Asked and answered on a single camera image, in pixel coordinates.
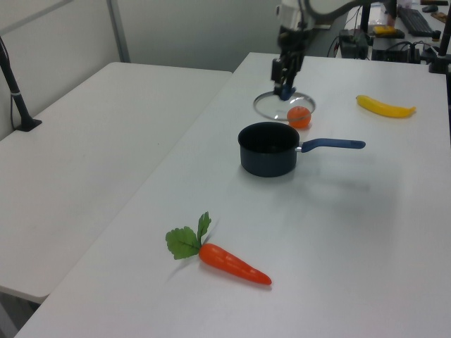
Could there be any orange toy carrot with leaves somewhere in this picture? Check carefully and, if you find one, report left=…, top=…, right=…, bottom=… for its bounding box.
left=165, top=211, right=273, bottom=287

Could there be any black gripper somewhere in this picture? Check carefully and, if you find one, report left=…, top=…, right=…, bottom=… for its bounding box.
left=271, top=25, right=312, bottom=93

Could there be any black keyboard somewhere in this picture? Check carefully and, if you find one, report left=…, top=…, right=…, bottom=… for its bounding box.
left=397, top=6, right=433, bottom=37

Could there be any black camera pole with base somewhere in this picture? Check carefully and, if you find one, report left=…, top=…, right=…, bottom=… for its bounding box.
left=0, top=35, right=43, bottom=132

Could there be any dark blue saucepan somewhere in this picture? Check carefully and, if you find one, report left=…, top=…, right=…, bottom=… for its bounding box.
left=237, top=121, right=367, bottom=178

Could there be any black device with cables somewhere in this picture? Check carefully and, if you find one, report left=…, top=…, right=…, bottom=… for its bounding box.
left=371, top=41, right=423, bottom=65

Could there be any glass lid with blue knob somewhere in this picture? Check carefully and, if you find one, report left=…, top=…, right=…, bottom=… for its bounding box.
left=252, top=85, right=317, bottom=123

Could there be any orange toy fruit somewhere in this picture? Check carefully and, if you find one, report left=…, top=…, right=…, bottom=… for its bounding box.
left=286, top=106, right=313, bottom=130

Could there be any black electronics box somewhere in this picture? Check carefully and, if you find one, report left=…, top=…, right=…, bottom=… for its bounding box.
left=338, top=29, right=370, bottom=60

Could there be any black clamp pole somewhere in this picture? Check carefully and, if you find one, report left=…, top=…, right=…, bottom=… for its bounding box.
left=427, top=20, right=451, bottom=75

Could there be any grey partition post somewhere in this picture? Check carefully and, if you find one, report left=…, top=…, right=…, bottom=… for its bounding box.
left=106, top=0, right=132, bottom=65

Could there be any yellow toy banana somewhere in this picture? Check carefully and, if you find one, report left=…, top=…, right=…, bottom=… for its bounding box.
left=355, top=94, right=417, bottom=119

